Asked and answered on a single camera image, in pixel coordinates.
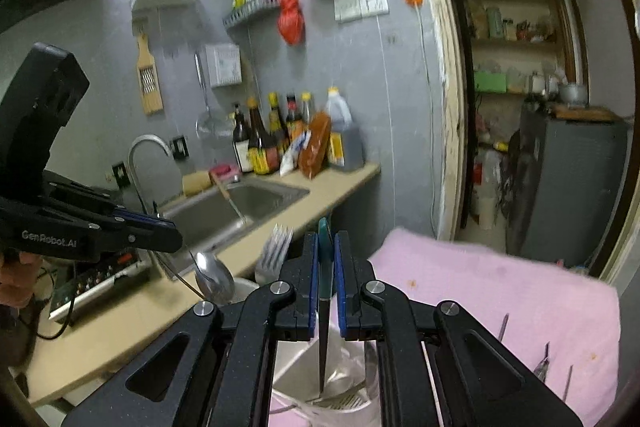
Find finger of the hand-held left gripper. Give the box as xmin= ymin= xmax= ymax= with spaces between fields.
xmin=99 ymin=223 xmax=184 ymax=261
xmin=46 ymin=173 xmax=174 ymax=229

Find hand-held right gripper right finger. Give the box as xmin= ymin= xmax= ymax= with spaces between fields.
xmin=334 ymin=231 xmax=584 ymax=427

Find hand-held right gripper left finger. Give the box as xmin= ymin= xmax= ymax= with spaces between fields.
xmin=62 ymin=232 xmax=321 ymax=427

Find steel fork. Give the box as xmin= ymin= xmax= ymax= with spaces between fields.
xmin=254 ymin=224 xmax=295 ymax=288

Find large steel spoon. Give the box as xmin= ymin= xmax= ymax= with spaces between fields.
xmin=193 ymin=251 xmax=236 ymax=309

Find teal handled knife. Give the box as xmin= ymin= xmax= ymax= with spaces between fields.
xmin=317 ymin=217 xmax=334 ymax=396

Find white plastic utensil caddy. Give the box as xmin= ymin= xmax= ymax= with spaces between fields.
xmin=227 ymin=277 xmax=383 ymax=418

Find person's left hand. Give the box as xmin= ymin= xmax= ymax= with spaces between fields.
xmin=0 ymin=251 xmax=45 ymax=309

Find induction cooker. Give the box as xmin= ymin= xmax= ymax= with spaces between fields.
xmin=47 ymin=247 xmax=154 ymax=324

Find yellow sponge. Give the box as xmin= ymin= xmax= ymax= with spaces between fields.
xmin=182 ymin=171 xmax=216 ymax=197

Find chrome faucet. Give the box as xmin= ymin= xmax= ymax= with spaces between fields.
xmin=127 ymin=134 xmax=174 ymax=214

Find beige kitchen counter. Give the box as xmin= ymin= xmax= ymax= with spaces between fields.
xmin=22 ymin=161 xmax=382 ymax=409

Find steel sink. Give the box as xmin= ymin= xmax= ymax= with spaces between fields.
xmin=159 ymin=181 xmax=311 ymax=279

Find pink soap dish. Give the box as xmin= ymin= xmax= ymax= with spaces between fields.
xmin=208 ymin=164 xmax=241 ymax=183

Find white seasoning packet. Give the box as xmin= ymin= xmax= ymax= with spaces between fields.
xmin=278 ymin=131 xmax=309 ymax=178

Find wooden grater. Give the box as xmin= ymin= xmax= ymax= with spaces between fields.
xmin=135 ymin=32 xmax=165 ymax=116

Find orange sauce bag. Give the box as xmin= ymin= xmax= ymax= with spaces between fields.
xmin=298 ymin=111 xmax=332 ymax=179

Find steel strainer ladle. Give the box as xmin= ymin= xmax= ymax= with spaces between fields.
xmin=193 ymin=52 xmax=229 ymax=138

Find yellow label sauce bottle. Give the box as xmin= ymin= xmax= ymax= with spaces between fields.
xmin=247 ymin=97 xmax=280 ymax=176

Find dark pump sauce bottle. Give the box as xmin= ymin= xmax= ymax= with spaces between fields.
xmin=232 ymin=102 xmax=254 ymax=174

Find large dark oil jug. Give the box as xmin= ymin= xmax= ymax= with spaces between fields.
xmin=324 ymin=87 xmax=365 ymax=170

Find pink floral cloth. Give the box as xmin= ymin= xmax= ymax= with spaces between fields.
xmin=267 ymin=227 xmax=622 ymax=427

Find red label sauce bottle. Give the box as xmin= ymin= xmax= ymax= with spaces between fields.
xmin=285 ymin=94 xmax=305 ymax=144

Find yellow cap sauce bottle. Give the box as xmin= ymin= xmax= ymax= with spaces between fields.
xmin=267 ymin=92 xmax=291 ymax=154

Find clear plastic bag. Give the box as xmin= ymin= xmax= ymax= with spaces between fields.
xmin=472 ymin=146 xmax=502 ymax=229

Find steel peeler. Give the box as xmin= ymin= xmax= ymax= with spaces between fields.
xmin=532 ymin=341 xmax=551 ymax=381

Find green box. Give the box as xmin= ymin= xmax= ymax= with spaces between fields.
xmin=473 ymin=70 xmax=509 ymax=93

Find grey cabinet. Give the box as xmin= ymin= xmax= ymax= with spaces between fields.
xmin=504 ymin=104 xmax=629 ymax=269

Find red plastic bag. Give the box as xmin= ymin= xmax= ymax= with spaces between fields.
xmin=277 ymin=0 xmax=306 ymax=46

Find pantry shelves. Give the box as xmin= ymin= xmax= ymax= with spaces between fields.
xmin=449 ymin=0 xmax=577 ymax=98

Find metal pot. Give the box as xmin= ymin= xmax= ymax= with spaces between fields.
xmin=557 ymin=81 xmax=589 ymax=106

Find black power cable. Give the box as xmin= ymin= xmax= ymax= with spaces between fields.
xmin=36 ymin=286 xmax=77 ymax=341

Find white wall box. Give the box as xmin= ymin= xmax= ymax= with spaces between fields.
xmin=205 ymin=44 xmax=242 ymax=88

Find white cable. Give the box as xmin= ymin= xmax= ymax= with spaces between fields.
xmin=416 ymin=5 xmax=437 ymax=229

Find wooden door frame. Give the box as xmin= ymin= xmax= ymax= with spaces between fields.
xmin=400 ymin=0 xmax=640 ymax=280

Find grey wall rack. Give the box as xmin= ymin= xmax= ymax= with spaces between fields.
xmin=222 ymin=0 xmax=282 ymax=29

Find white wall switch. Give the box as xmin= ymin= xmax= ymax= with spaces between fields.
xmin=333 ymin=0 xmax=364 ymax=24

